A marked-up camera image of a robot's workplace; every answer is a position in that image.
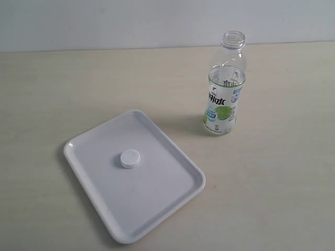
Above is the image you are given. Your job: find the white bottle cap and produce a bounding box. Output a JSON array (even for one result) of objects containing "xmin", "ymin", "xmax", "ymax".
[{"xmin": 120, "ymin": 149, "xmax": 141, "ymax": 169}]

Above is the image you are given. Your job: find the clear plastic drink bottle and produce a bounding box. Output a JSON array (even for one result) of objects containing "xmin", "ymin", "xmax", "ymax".
[{"xmin": 203, "ymin": 30, "xmax": 247, "ymax": 135}]

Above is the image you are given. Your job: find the white plastic tray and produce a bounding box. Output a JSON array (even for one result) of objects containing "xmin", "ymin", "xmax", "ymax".
[{"xmin": 63, "ymin": 110, "xmax": 206, "ymax": 244}]

